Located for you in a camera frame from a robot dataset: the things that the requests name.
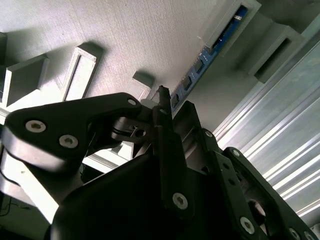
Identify blue RAM stick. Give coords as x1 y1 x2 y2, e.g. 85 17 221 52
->
171 5 250 111

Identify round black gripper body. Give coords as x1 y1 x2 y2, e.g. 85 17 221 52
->
48 152 241 240

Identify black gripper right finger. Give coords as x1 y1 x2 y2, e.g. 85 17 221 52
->
174 101 320 240

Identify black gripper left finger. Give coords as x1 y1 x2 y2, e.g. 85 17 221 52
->
1 85 197 221

